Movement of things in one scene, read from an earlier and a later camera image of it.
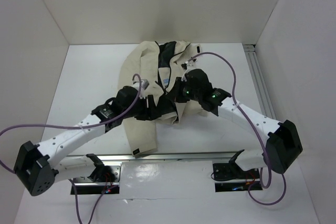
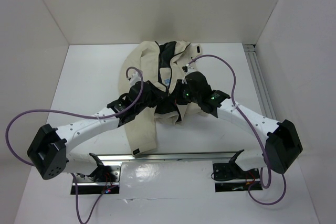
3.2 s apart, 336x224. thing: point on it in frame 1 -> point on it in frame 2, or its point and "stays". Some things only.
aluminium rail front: [225, 157] stays
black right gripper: [175, 92] stays
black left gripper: [150, 113] -> [158, 94]
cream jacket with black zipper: [156, 65] stays
